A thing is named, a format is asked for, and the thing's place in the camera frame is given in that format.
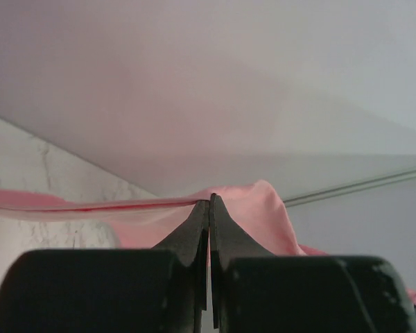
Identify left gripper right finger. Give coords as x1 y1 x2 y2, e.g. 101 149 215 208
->
209 194 416 332

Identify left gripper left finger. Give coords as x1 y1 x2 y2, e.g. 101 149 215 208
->
0 200 208 332

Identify pink t shirt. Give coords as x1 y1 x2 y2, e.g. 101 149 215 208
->
0 179 416 306

